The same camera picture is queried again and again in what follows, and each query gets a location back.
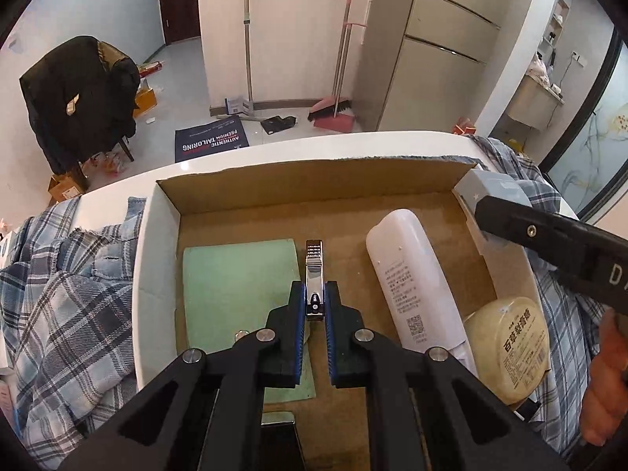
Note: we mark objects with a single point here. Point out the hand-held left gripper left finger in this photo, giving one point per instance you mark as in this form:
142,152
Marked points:
297,343

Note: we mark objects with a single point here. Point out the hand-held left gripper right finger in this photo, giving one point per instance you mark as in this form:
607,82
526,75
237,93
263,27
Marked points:
332,348

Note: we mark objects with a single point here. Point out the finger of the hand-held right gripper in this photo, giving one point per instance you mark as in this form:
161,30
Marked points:
530,230

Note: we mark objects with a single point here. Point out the grey small box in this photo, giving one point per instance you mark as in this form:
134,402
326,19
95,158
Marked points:
495,189

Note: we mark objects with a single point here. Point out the silver nail clipper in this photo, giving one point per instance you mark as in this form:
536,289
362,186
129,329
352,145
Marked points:
314,270

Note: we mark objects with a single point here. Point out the round beige candy tin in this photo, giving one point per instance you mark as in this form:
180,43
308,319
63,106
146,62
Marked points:
510,348

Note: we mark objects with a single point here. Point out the white cardboard box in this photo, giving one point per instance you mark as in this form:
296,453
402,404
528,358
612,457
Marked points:
343,206

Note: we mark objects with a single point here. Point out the person's right hand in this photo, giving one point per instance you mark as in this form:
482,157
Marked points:
606,378

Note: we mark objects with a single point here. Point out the green flat pad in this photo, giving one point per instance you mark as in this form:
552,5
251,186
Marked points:
235,294

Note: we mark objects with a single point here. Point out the black chrome-edged case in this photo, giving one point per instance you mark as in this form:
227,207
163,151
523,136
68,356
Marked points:
279,444

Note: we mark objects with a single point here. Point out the white plastic bottle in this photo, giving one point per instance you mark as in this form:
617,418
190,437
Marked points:
407,274

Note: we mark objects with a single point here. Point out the patterned glass door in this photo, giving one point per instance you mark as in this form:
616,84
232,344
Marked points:
603,147

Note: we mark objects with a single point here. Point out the beige vanity cabinet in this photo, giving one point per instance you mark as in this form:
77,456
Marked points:
532,108

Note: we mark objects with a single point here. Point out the black device with label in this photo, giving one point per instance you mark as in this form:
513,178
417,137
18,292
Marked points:
527,409

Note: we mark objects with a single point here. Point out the beige refrigerator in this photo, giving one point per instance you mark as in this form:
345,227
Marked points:
431,73

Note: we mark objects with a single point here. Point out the black item on floor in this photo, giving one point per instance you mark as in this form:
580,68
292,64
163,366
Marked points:
277,124

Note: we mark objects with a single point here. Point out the dark blue doormat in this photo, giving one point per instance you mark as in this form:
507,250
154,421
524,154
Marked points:
211,140

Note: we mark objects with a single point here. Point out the pink broom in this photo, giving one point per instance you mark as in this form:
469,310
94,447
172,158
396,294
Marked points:
328,110

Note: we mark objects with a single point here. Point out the blue plaid cloth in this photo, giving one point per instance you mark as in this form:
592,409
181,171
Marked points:
64,314

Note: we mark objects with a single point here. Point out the blue and white box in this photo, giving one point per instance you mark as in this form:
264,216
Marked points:
238,106

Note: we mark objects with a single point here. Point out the wooden chair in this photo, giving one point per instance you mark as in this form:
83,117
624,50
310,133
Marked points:
125,149

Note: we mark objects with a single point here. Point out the brown cardboard box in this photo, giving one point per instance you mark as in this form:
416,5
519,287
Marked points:
66,189

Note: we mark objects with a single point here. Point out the orange cardboard box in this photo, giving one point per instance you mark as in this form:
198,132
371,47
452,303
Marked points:
145,99

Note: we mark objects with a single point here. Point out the red long box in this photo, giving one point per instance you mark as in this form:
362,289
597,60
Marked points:
151,68

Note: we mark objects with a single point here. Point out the grey mop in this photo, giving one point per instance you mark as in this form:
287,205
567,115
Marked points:
248,34

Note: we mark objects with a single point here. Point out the chair with black jacket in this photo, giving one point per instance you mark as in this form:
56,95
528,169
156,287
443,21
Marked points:
73,98

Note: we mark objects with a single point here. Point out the brown door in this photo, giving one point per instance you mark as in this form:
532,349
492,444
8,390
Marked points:
181,5

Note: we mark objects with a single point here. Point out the white wall outlet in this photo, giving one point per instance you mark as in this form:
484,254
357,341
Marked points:
577,58

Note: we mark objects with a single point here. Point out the wall niche shelf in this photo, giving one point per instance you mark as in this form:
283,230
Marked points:
554,29

